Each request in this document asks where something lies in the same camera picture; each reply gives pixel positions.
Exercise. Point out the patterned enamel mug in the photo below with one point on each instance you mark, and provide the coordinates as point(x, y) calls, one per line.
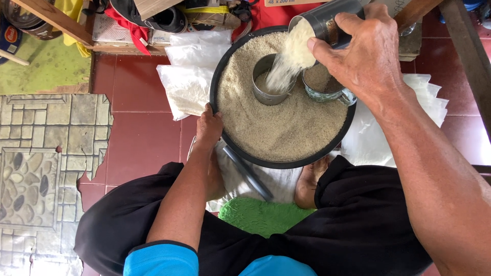
point(320, 96)

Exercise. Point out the green vinyl sheet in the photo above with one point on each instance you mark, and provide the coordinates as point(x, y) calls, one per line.
point(50, 73)

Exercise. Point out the heap of white rice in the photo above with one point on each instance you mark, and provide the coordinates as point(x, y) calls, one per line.
point(284, 130)

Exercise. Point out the grey plastic pipe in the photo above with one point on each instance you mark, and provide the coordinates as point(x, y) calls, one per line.
point(249, 174)

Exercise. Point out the black round basin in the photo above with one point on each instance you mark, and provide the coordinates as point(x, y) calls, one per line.
point(270, 164)

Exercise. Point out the light wooden stick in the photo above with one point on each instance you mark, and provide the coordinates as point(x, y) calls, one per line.
point(13, 57)

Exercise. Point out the yellow cloth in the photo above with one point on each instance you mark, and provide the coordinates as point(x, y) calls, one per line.
point(73, 9)

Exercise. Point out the person's left hand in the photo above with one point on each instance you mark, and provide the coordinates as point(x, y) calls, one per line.
point(209, 126)

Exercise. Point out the blue snack packet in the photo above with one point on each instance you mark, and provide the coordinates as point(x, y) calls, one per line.
point(9, 40)

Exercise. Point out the black trousers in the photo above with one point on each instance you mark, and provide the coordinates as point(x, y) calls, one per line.
point(345, 230)

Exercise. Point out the person's right foot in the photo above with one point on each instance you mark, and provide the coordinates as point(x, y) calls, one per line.
point(308, 184)

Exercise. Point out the red cloth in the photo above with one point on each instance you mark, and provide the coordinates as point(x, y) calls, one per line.
point(134, 32)

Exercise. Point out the stack of empty plastic bags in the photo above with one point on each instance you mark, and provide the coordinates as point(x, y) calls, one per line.
point(368, 142)

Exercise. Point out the person's right hand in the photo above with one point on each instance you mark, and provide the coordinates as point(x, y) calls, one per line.
point(364, 61)

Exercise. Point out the brown wooden table leg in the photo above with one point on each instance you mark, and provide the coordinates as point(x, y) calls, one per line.
point(468, 50)

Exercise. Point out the person's left foot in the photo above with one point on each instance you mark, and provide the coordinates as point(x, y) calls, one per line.
point(215, 180)

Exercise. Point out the stone pattern vinyl sheet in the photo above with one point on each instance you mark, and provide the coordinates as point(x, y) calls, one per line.
point(34, 172)

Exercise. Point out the blue shirt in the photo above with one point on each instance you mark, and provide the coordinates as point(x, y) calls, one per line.
point(161, 260)

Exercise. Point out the light wooden beam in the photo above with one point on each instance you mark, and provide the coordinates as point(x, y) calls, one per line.
point(53, 19)

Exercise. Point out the dark metal scoop can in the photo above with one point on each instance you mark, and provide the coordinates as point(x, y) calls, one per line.
point(326, 17)

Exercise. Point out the white woven sack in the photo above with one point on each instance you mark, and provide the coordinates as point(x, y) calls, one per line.
point(280, 182)

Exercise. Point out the brown cardboard box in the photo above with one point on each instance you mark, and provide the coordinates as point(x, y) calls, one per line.
point(291, 2)

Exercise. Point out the black shoe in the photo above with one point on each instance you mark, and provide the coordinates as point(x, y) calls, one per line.
point(168, 19)

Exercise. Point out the person's foot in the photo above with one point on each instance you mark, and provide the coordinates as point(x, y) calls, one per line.
point(215, 180)
point(308, 184)

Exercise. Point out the green fuzzy mat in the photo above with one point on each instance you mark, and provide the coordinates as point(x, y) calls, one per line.
point(261, 216)

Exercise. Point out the silver metal measuring tin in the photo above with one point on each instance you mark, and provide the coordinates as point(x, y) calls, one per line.
point(265, 98)

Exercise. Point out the clear bag of rice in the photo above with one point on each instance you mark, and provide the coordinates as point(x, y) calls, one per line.
point(195, 55)
point(184, 90)
point(199, 37)

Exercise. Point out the red plastic sheet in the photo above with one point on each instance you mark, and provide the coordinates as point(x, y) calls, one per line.
point(272, 15)

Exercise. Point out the person's left fingers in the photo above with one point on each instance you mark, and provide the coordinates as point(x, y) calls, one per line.
point(209, 109)

